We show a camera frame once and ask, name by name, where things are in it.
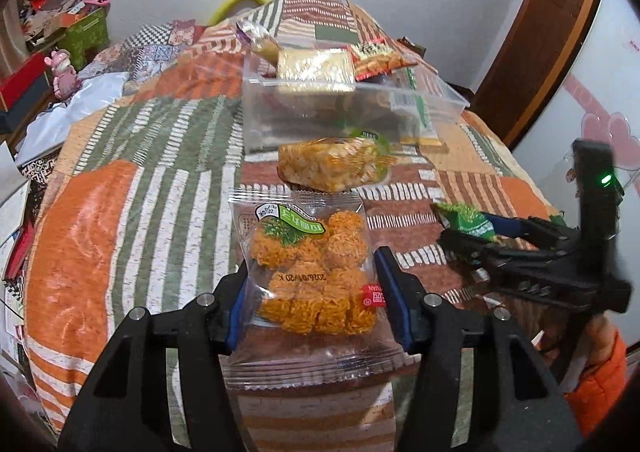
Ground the striped patchwork quilt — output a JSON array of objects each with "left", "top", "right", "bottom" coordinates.
[{"left": 22, "top": 0, "right": 571, "bottom": 452}]

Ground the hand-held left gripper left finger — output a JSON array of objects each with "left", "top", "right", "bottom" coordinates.
[{"left": 57, "top": 259, "right": 261, "bottom": 452}]

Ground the beige cracker packet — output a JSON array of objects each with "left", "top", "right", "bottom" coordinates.
[{"left": 276, "top": 46, "right": 357, "bottom": 93}]

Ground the person's right forearm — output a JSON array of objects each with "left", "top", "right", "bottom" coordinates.
[{"left": 562, "top": 317, "right": 629, "bottom": 434}]

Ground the white heart wardrobe door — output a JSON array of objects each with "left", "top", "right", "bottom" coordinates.
[{"left": 509, "top": 0, "right": 640, "bottom": 237}]

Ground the white cloth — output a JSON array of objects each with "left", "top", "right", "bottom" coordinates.
[{"left": 14, "top": 72, "right": 132, "bottom": 169}]

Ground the red orange snack packet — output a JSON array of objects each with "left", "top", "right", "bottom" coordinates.
[{"left": 347, "top": 38, "right": 419, "bottom": 80}]

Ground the small green snack packet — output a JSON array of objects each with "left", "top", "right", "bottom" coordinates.
[{"left": 434, "top": 201, "right": 502, "bottom": 239}]

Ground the grey box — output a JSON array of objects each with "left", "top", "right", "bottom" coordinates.
[{"left": 0, "top": 90, "right": 57, "bottom": 133}]

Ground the open white notebook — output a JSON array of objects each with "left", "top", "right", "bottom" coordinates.
[{"left": 0, "top": 144, "right": 37, "bottom": 243}]

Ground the clear plastic container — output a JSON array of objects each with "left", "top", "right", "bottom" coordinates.
[{"left": 241, "top": 49, "right": 471, "bottom": 159}]

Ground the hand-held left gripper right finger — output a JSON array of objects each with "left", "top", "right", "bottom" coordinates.
[{"left": 374, "top": 246, "right": 586, "bottom": 452}]

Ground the checkered patchwork blanket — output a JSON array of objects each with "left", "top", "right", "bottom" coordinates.
[{"left": 79, "top": 18, "right": 212, "bottom": 83}]

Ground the orange noodle ball packet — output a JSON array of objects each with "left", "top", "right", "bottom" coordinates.
[{"left": 222, "top": 187, "right": 409, "bottom": 391}]

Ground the brown wooden door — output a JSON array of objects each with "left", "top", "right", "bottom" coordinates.
[{"left": 471, "top": 0, "right": 603, "bottom": 153}]

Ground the red box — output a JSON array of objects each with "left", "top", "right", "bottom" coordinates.
[{"left": 0, "top": 52, "right": 52, "bottom": 113}]

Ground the pile of paper clutter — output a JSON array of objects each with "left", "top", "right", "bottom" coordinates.
[{"left": 17, "top": 0, "right": 108, "bottom": 52}]

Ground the pink bunny toy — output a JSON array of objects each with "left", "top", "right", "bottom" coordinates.
[{"left": 43, "top": 49, "right": 84, "bottom": 101}]

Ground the green patterned box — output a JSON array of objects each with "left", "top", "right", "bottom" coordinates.
[{"left": 61, "top": 6, "right": 112, "bottom": 71}]

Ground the puffed rice snack packet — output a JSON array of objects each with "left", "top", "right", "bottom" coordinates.
[{"left": 276, "top": 132, "right": 399, "bottom": 194}]

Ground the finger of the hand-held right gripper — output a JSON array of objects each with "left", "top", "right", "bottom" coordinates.
[
  {"left": 482, "top": 213, "right": 583, "bottom": 253},
  {"left": 437, "top": 229, "right": 513, "bottom": 279}
]

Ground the purple label bun packet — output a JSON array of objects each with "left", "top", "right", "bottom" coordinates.
[{"left": 235, "top": 19, "right": 284, "bottom": 68}]

